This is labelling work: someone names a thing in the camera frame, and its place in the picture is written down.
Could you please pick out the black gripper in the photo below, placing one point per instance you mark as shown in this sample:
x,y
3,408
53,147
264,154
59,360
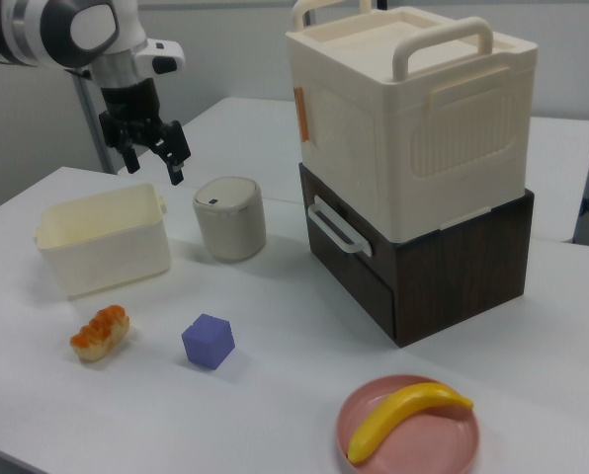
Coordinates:
x,y
129,106

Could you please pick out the cream plastic box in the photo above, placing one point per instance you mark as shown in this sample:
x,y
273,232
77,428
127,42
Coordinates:
x,y
107,254

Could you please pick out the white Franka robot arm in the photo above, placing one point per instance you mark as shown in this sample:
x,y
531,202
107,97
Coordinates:
x,y
37,24

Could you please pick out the large cream storage box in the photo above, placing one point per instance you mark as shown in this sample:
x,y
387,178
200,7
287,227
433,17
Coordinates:
x,y
423,148

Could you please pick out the grey metal pole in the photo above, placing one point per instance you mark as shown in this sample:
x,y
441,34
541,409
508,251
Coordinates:
x,y
93,131

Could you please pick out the beige small lidded trash can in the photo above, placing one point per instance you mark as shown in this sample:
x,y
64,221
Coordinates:
x,y
230,224

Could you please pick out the toy bread with orange topping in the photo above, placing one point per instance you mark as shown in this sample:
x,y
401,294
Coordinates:
x,y
99,333

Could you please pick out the purple cube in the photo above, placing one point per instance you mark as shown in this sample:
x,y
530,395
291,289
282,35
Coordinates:
x,y
208,343

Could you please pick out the dark wood drawer cabinet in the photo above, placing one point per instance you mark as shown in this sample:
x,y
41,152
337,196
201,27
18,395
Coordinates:
x,y
462,281

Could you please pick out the yellow toy banana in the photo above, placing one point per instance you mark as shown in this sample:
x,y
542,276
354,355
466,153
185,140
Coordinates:
x,y
398,412

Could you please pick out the pink plate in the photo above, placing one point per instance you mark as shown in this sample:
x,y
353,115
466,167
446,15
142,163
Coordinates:
x,y
423,439

